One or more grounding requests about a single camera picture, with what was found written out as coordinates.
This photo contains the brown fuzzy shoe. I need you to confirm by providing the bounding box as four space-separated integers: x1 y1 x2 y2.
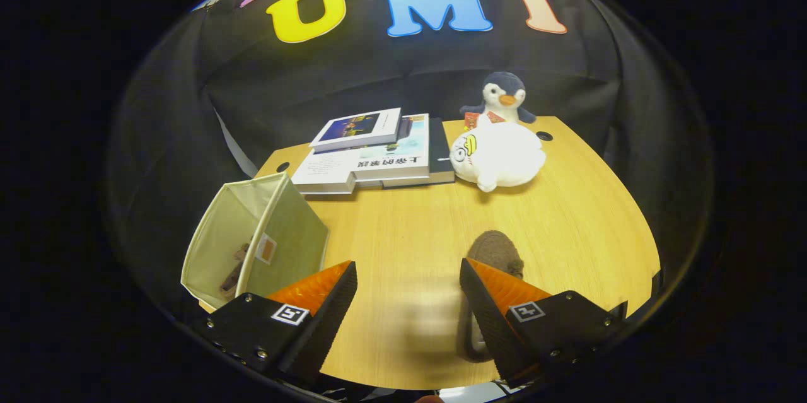
455 230 525 363
219 240 254 295

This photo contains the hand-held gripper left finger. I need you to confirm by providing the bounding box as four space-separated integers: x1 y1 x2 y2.
189 260 359 385

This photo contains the white text-cover book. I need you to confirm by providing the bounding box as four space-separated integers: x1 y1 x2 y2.
291 149 363 196

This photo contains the green fabric storage box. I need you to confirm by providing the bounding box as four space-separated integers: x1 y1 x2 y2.
181 172 330 310

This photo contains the black backdrop cloth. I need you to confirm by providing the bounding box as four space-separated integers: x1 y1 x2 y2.
107 0 713 303

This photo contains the penguin plush toy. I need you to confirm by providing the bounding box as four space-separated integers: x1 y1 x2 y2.
459 71 538 126

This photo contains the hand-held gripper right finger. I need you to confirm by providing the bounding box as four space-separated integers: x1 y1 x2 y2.
459 257 628 388

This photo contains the small white photo-cover book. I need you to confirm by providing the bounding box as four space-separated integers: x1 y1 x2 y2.
309 108 402 153

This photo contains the black book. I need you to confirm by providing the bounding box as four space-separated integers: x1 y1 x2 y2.
381 117 456 189

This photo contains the white round plush toy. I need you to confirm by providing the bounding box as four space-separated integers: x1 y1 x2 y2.
450 114 547 193

